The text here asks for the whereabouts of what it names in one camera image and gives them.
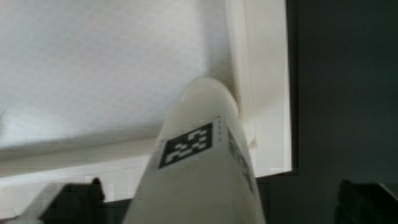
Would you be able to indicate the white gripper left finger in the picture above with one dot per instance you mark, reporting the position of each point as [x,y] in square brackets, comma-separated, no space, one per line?
[69,204]

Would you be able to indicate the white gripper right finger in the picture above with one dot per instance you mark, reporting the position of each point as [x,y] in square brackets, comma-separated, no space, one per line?
[367,203]

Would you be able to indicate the white desk leg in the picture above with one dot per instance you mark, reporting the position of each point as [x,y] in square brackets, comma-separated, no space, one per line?
[198,187]

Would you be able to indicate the white desk top tray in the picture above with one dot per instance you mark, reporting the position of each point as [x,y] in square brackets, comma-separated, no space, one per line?
[103,57]

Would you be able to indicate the white front obstacle bar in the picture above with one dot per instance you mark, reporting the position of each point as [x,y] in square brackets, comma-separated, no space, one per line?
[30,190]

